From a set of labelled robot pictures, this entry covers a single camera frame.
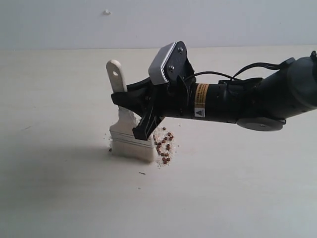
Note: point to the white wooden brush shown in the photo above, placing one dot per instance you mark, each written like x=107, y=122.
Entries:
x=126, y=118

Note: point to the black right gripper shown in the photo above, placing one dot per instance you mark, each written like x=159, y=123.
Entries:
x=174, y=99

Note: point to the small white wall fixture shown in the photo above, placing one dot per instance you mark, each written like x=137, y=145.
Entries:
x=106, y=12

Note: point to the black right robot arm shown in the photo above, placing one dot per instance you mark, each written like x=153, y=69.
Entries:
x=261, y=104

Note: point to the pile of grains and pellets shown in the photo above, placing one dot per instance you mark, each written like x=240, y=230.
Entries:
x=159, y=148

